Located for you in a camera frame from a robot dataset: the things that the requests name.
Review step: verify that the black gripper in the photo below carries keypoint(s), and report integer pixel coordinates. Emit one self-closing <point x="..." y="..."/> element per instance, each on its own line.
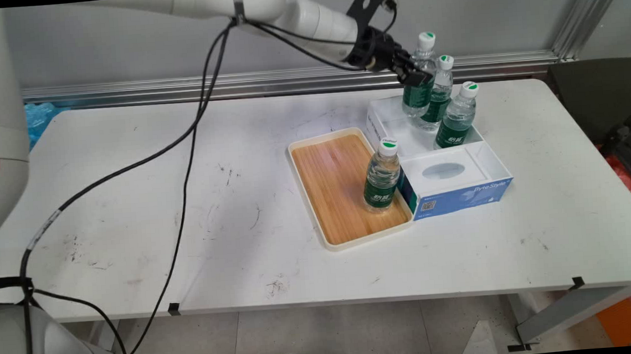
<point x="376" y="50"/>

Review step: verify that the green label water bottle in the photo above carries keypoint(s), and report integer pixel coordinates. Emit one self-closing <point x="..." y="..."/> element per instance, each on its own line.
<point x="456" y="125"/>
<point x="439" y="104"/>
<point x="382" y="183"/>
<point x="417" y="100"/>

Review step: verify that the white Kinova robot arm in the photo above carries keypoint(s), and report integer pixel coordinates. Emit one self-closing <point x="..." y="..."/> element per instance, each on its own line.
<point x="259" y="3"/>

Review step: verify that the white and blue cardboard box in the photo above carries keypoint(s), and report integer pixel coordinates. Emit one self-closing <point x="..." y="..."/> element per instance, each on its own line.
<point x="461" y="189"/>

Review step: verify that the wooden tray with cream rim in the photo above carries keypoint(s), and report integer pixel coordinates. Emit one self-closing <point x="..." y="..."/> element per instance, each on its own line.
<point x="333" y="187"/>

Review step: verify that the red orange bag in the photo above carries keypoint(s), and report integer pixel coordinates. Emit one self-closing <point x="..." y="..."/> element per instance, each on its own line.
<point x="629" y="183"/>

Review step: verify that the black tape strip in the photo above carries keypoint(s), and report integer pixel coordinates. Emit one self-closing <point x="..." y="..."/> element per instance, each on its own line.
<point x="578" y="283"/>
<point x="173" y="308"/>

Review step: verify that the white table leg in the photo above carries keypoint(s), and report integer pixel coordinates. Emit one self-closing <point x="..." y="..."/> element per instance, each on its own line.
<point x="569" y="312"/>

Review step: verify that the blue plastic bag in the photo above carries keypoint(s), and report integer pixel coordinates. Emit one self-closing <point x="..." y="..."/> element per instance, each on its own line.
<point x="39" y="121"/>

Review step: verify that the black wrist camera mount bracket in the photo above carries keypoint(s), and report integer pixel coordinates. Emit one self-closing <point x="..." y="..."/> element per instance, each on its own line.
<point x="370" y="1"/>

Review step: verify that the horizontal aluminium frame rail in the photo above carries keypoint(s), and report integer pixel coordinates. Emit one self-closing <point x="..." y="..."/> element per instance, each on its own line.
<point x="231" y="85"/>

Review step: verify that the slanted aluminium frame post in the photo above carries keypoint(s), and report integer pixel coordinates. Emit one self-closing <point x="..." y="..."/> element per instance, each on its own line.
<point x="592" y="10"/>

